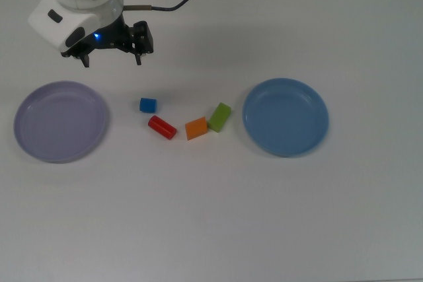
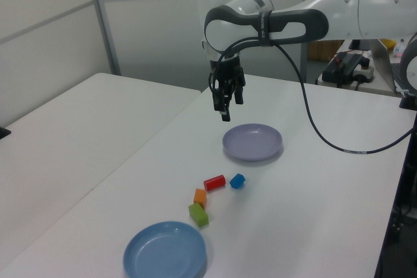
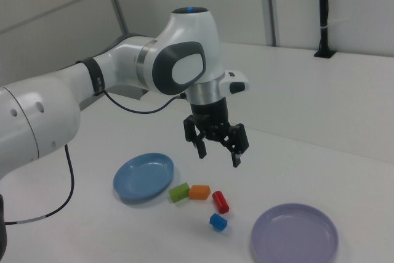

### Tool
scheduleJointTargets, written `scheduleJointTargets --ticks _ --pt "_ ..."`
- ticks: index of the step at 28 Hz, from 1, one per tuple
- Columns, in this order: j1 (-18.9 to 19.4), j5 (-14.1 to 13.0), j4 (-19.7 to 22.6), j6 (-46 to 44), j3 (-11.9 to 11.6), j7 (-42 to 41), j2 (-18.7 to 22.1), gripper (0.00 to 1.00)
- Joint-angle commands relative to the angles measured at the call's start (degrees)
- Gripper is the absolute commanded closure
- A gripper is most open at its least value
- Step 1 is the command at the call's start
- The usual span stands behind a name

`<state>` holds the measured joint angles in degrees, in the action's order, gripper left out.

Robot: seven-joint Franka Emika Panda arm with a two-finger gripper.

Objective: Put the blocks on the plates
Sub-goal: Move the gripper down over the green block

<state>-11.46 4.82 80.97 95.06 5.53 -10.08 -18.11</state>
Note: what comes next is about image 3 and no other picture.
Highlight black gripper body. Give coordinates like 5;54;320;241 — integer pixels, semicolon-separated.
189;96;236;144

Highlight orange rectangular block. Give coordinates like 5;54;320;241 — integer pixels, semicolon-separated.
188;184;211;200

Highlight green rectangular block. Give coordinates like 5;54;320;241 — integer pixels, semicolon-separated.
168;182;190;204

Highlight red cylinder block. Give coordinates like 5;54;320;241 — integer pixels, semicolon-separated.
212;190;231;214

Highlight blue small block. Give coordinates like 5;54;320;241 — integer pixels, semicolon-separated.
209;212;228;232

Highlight blue plate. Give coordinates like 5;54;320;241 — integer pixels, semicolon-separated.
113;152;175;204

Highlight purple plate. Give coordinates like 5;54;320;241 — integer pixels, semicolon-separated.
250;203;339;263

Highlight black stand pole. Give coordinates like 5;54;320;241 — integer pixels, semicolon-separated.
313;0;336;59

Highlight black cable strap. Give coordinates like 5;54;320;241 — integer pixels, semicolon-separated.
83;56;106;96

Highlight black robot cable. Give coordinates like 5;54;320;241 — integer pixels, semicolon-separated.
4;89;187;225

